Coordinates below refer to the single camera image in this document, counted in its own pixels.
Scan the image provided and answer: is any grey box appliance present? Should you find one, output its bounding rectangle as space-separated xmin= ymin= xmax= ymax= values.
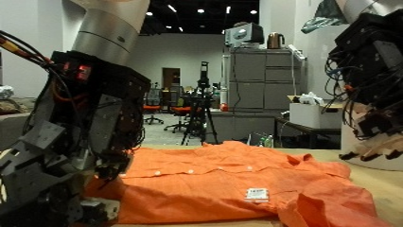
xmin=225 ymin=22 xmax=265 ymax=48

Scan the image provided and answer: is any brown crumpled blanket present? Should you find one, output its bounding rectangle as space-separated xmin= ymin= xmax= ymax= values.
xmin=0 ymin=97 xmax=36 ymax=115

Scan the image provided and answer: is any dark side table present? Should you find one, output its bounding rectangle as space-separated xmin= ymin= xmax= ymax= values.
xmin=273 ymin=116 xmax=343 ymax=149

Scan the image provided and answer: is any crumpled silver foil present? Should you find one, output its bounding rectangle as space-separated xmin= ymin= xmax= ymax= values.
xmin=0 ymin=84 xmax=15 ymax=100

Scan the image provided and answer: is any white plastic bag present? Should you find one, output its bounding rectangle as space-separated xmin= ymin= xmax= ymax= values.
xmin=298 ymin=91 xmax=325 ymax=106

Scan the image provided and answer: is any low grey cabinet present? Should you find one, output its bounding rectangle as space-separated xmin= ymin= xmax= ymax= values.
xmin=205 ymin=109 xmax=280 ymax=145

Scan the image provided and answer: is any brown door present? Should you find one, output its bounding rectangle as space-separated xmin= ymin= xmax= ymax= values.
xmin=161 ymin=66 xmax=181 ymax=90

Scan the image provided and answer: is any black camera tripod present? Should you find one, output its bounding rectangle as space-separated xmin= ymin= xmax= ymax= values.
xmin=180 ymin=61 xmax=220 ymax=146

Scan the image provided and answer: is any tall grey filing cabinet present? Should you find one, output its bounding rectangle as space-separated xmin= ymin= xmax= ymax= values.
xmin=228 ymin=46 xmax=308 ymax=113

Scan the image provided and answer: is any white power strip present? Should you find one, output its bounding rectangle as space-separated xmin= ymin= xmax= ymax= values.
xmin=288 ymin=44 xmax=306 ymax=61

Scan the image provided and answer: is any orange button shirt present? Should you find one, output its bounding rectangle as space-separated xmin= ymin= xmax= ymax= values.
xmin=83 ymin=140 xmax=394 ymax=227

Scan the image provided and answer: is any white cardboard box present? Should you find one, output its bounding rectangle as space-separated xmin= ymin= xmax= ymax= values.
xmin=289 ymin=96 xmax=343 ymax=130

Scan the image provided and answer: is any grey sofa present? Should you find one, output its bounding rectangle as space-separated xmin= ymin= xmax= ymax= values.
xmin=0 ymin=112 xmax=36 ymax=150

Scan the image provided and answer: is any orange seat office chair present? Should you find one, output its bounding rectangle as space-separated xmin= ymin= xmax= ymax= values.
xmin=143 ymin=88 xmax=165 ymax=126
xmin=163 ymin=105 xmax=193 ymax=133

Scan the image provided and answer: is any copper electric kettle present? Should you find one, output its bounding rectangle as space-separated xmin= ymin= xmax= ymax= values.
xmin=266 ymin=31 xmax=286 ymax=50

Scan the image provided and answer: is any white round plant pot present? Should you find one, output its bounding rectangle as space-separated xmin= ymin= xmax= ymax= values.
xmin=341 ymin=100 xmax=403 ymax=172

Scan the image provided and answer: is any green leafy plant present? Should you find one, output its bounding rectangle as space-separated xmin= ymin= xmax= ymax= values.
xmin=301 ymin=0 xmax=350 ymax=35

